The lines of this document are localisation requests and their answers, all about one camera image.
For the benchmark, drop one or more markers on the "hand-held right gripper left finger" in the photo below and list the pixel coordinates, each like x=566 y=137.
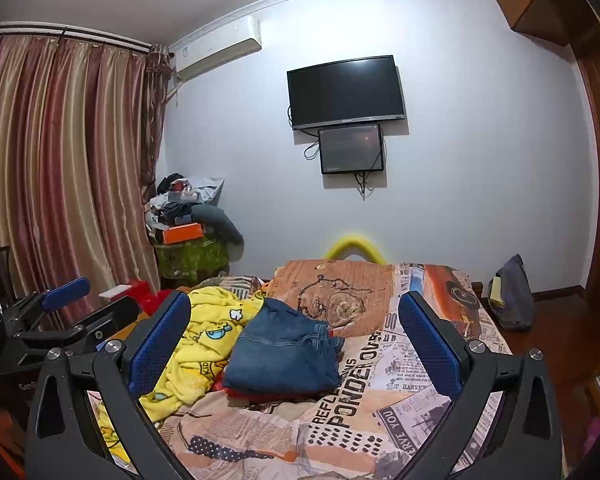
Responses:
x=155 y=350

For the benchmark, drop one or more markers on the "small black wall monitor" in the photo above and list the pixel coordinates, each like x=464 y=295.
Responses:
x=350 y=150

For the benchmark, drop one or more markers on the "striped red gold curtain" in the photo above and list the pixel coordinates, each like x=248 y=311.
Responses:
x=155 y=120
x=55 y=170

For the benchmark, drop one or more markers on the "orange box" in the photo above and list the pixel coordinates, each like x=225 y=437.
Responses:
x=182 y=233

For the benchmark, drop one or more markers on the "white air conditioner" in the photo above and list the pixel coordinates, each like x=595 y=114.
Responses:
x=215 y=50

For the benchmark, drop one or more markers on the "yellow cartoon print blanket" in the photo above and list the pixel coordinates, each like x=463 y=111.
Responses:
x=205 y=340

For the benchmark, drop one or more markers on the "blue denim jeans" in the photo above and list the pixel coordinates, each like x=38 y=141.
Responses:
x=280 y=345

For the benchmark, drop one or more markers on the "pile of mixed clothes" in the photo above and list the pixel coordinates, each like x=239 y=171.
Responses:
x=180 y=200

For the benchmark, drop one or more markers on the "yellow paper pad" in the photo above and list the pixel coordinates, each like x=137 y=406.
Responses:
x=495 y=291

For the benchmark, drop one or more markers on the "grey blue bag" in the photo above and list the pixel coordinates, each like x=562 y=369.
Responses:
x=515 y=295

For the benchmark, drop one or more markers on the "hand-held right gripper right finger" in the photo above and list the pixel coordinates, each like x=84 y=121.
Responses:
x=430 y=345

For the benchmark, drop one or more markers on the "newspaper print bedsheet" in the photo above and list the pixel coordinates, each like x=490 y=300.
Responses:
x=360 y=410

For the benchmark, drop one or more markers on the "black wall television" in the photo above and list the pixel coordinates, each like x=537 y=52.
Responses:
x=345 y=90

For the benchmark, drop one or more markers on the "white curtain rail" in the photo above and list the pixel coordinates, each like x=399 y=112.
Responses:
x=70 y=35

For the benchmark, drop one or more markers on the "yellow curved cushion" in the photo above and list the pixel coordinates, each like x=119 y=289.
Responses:
x=352 y=242

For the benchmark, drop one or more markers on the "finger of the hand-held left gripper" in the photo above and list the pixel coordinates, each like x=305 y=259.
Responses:
x=65 y=291
x=105 y=320

